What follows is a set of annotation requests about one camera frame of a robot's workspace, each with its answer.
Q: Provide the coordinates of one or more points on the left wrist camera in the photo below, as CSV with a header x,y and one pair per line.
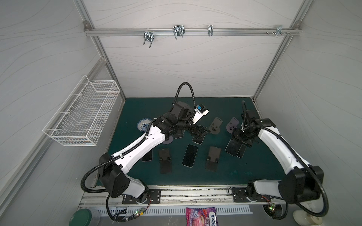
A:
x,y
200,111

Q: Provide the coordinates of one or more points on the white wire basket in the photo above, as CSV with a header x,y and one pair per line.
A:
x,y
81,119

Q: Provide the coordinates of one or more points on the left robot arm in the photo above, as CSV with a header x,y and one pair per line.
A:
x,y
113,169

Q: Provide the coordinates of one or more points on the purple round stand left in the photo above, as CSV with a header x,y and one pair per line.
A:
x,y
168,141

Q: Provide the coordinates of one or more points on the purple round stand right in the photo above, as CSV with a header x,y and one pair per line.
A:
x,y
233,123

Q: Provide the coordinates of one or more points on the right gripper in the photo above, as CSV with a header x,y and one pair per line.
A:
x,y
241,140

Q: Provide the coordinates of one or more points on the purple case phone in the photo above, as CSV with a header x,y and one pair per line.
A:
x,y
178,134
148,156

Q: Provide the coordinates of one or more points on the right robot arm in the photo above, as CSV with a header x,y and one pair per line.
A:
x,y
302,184

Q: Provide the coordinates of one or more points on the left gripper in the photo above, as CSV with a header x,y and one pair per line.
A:
x,y
194,129

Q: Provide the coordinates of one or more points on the aluminium top crossbar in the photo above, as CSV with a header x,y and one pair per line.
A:
x,y
182,31

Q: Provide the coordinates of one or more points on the blue white ceramic bowl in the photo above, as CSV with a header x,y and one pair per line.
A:
x,y
143,124

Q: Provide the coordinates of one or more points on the purple round stand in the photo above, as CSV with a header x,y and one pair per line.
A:
x,y
168,141
233,123

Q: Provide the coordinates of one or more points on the white tape roll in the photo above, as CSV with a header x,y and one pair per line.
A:
x,y
304,219

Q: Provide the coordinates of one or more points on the grey round stand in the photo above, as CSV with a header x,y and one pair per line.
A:
x,y
215,126

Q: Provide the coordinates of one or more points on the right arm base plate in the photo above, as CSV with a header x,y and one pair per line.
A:
x,y
239,195

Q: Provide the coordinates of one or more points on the pink candy bag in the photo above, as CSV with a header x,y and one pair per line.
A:
x,y
201,217

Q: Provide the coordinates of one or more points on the green lid container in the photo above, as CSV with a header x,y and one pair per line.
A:
x,y
81,218

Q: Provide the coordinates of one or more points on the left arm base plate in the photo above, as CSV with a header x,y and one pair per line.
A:
x,y
152,196

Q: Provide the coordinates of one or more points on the dark phone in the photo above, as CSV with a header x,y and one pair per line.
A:
x,y
233,147

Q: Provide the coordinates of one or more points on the black folding stand right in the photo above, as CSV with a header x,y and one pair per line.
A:
x,y
212,160

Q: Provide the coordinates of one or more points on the silver phone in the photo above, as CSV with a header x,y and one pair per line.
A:
x,y
198,140

